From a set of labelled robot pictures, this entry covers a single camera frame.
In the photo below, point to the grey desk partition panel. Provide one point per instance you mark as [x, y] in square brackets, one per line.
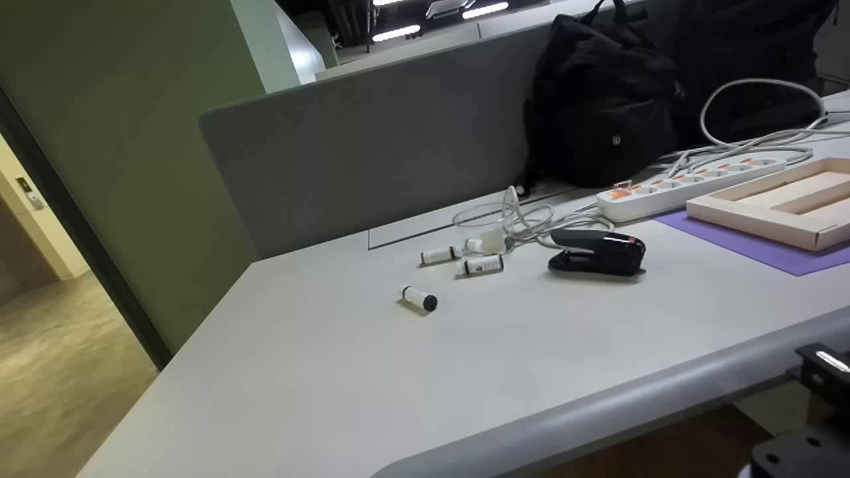
[373, 141]

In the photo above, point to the black stapler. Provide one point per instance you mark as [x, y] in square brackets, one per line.
[601, 254]

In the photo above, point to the small white plug adapter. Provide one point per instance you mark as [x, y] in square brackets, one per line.
[484, 242]

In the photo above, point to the light wooden frame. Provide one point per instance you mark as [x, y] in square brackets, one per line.
[764, 220]

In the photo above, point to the beige door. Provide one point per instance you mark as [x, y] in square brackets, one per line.
[36, 241]

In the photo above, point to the fluorescent ceiling light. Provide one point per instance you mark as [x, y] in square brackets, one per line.
[484, 11]
[396, 33]

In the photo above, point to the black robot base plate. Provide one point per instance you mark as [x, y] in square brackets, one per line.
[798, 455]

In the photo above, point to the white multi-socket power strip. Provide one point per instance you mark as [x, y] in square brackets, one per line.
[656, 195]

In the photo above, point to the white cylinder with black cap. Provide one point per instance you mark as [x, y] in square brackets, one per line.
[436, 257]
[416, 299]
[481, 268]

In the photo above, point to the black backpack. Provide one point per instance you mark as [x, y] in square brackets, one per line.
[601, 98]

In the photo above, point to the dark fabric bag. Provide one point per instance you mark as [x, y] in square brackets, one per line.
[753, 43]

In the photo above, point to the purple mat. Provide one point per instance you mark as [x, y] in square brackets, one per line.
[753, 248]

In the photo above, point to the black metal clamp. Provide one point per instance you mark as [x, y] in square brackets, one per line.
[826, 374]

